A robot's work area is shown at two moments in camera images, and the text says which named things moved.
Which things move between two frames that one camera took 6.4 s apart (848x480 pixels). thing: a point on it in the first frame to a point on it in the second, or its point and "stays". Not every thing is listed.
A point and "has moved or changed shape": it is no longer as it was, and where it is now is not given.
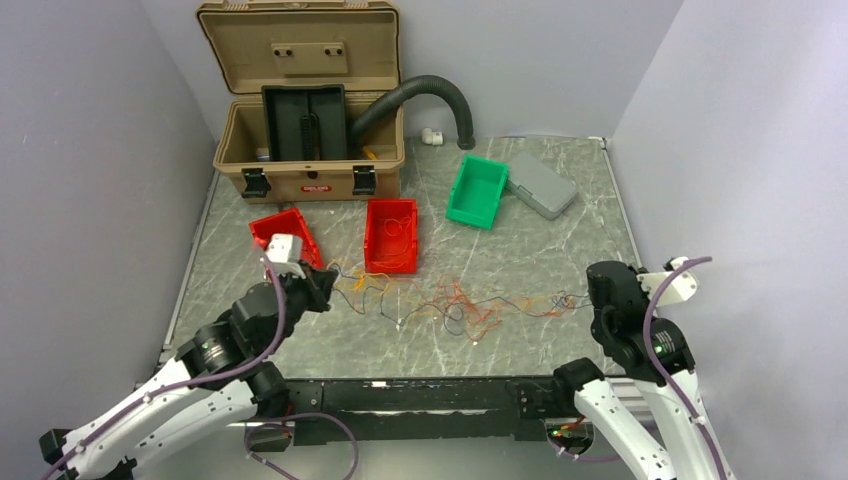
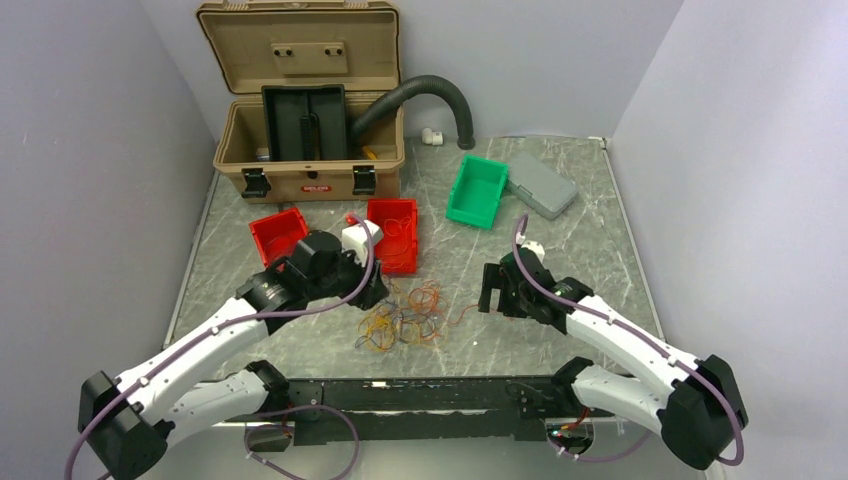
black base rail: [425, 409] stays
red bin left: [288, 223] stays
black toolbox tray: [306, 122] stays
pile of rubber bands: [382, 303] has moved or changed shape
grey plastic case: [539, 187] stays
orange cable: [476, 309] to [426, 304]
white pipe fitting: [432, 138] stays
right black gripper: [641, 294] to [495, 277]
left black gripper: [319, 285] to [374, 291]
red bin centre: [391, 236] stays
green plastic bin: [475, 191] stays
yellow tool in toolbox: [369, 153] stays
